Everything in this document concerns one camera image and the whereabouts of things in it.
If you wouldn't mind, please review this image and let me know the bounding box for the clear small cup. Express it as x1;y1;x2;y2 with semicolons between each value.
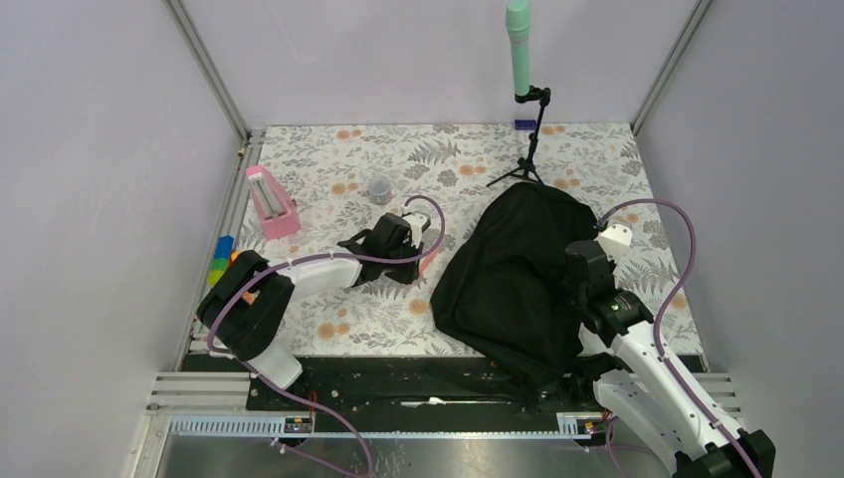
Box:
367;176;393;205

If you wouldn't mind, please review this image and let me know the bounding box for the black student backpack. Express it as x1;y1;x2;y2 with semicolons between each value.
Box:
430;183;597;390

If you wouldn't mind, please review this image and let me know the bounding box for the pink tube container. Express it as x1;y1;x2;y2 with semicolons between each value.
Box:
419;251;439;273

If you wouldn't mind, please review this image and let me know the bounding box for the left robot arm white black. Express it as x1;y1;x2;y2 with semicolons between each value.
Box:
197;212;430;409

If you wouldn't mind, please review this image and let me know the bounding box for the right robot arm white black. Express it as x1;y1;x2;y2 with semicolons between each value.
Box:
565;240;775;477

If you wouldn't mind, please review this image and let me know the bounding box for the floral table mat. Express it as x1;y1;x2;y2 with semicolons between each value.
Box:
239;122;703;357

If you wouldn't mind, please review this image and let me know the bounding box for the pink metronome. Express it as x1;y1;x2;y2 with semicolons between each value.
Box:
246;165;302;240

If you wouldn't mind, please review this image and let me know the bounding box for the black tripod microphone stand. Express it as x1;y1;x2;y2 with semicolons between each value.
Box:
486;86;551;189

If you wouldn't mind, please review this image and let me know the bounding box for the colourful toy block train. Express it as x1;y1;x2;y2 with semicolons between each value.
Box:
206;235;235;287

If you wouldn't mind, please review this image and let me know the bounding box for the small blue block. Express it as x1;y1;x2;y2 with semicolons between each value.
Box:
514;119;535;130

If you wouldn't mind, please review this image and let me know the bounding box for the green microphone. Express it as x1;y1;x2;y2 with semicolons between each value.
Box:
505;0;531;97

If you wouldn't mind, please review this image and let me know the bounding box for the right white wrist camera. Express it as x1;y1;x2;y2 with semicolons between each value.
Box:
596;223;633;263

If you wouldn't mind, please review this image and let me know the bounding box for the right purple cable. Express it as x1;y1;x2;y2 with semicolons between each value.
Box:
594;198;766;478

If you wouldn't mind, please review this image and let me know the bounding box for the purple cable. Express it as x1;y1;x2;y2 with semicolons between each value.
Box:
205;194;447;478
594;198;766;478

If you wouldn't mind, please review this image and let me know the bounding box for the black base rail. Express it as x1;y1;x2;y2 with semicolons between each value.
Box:
184;353;634;435

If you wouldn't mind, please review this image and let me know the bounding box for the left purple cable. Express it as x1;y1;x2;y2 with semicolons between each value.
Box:
205;194;447;478

